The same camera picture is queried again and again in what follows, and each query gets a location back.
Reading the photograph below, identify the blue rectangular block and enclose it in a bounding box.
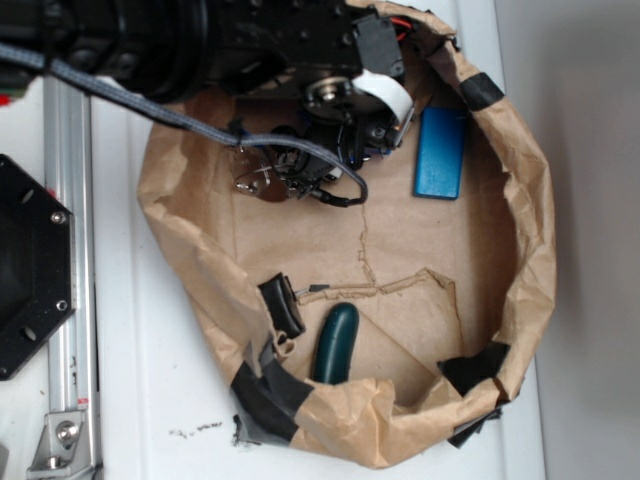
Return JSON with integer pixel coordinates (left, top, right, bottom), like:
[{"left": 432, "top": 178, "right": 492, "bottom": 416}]
[{"left": 413, "top": 107, "right": 467, "bottom": 200}]

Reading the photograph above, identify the dark green rounded object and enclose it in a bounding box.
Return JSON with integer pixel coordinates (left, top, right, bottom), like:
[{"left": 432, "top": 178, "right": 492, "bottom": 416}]
[{"left": 312, "top": 302, "right": 359, "bottom": 385}]

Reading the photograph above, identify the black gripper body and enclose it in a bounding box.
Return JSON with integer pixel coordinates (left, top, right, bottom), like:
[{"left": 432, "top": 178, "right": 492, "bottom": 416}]
[{"left": 209, "top": 1, "right": 415, "bottom": 200}]

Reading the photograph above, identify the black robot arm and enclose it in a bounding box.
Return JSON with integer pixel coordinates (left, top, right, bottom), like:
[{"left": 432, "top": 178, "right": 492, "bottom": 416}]
[{"left": 1, "top": 1, "right": 414, "bottom": 207}]

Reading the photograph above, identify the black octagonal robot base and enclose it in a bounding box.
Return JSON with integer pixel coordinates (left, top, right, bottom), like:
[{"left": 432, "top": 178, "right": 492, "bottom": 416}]
[{"left": 1, "top": 155, "right": 74, "bottom": 381}]

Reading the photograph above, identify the crumpled brown paper bag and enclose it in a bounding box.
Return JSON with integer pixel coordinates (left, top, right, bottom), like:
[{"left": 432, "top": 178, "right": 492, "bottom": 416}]
[{"left": 138, "top": 2, "right": 556, "bottom": 468}]

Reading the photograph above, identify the silver key bunch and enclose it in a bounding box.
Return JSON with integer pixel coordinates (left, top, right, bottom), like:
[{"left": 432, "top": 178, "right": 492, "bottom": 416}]
[{"left": 230, "top": 148, "right": 294, "bottom": 203}]

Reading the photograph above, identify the grey braided cable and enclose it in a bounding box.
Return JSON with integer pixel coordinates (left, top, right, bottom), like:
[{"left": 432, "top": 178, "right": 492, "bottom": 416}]
[{"left": 0, "top": 41, "right": 370, "bottom": 209}]

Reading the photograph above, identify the aluminium extrusion rail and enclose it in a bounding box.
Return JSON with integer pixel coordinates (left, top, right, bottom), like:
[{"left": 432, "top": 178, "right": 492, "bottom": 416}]
[{"left": 27, "top": 79, "right": 103, "bottom": 479}]

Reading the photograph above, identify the silver corner bracket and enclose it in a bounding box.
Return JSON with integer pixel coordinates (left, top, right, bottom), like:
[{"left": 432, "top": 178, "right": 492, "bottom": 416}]
[{"left": 26, "top": 410, "right": 94, "bottom": 479}]

